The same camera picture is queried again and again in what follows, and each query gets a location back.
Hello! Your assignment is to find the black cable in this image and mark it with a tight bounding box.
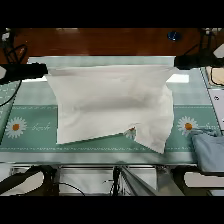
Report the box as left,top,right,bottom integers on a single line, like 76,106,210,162
58,181,86,197
0,79,23,108

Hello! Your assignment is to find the silver frame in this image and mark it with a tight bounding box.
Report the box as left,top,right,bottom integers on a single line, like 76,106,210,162
0,162,208,197

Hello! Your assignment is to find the blue-grey garment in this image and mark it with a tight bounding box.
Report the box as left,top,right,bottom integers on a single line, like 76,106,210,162
190,129,224,174

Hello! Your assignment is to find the white T-shirt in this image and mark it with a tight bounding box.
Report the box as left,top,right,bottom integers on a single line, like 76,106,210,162
45,64,178,155

